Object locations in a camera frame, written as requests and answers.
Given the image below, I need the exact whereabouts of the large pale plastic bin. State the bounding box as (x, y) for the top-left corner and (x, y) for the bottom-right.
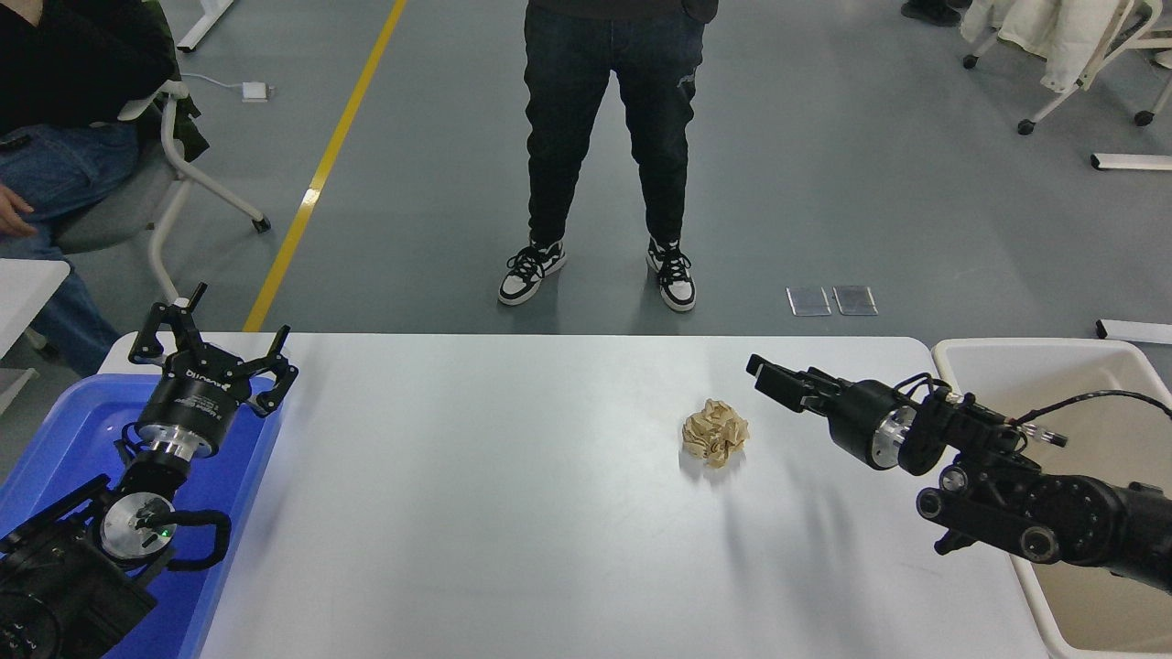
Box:
(932, 337), (1172, 659)

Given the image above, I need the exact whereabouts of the white table foot bar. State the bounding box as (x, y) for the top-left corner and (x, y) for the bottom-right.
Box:
(177, 0), (237, 52)
(1096, 319), (1172, 346)
(1090, 152), (1172, 171)

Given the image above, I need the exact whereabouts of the dark green jacket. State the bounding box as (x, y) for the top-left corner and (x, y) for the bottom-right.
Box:
(146, 0), (212, 163)

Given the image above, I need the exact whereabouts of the small white side table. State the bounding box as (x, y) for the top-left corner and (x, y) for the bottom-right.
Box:
(0, 259), (72, 417)

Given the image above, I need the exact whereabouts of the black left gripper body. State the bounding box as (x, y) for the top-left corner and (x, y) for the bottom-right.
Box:
(137, 352), (251, 457)

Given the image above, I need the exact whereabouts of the tan paper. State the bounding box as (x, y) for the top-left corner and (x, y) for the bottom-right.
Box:
(681, 398), (750, 470)

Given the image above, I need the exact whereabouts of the cream coat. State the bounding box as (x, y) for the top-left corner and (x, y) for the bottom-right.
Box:
(960, 0), (1134, 94)

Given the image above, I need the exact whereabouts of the person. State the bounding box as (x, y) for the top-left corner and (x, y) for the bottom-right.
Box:
(0, 0), (177, 378)
(900, 0), (962, 27)
(497, 0), (720, 313)

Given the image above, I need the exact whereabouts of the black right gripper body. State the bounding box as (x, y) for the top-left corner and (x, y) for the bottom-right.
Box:
(827, 380), (904, 470)

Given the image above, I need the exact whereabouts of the white wheeled chair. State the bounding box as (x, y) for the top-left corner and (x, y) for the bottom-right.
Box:
(961, 0), (1172, 136)

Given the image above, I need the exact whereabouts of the grey office chair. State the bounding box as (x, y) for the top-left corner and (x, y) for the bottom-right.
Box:
(55, 78), (272, 308)

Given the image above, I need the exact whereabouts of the blue plastic tray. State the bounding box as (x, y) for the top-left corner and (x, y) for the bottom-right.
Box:
(0, 373), (285, 659)

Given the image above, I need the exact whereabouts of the person's hand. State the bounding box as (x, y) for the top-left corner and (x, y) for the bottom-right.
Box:
(0, 181), (39, 239)

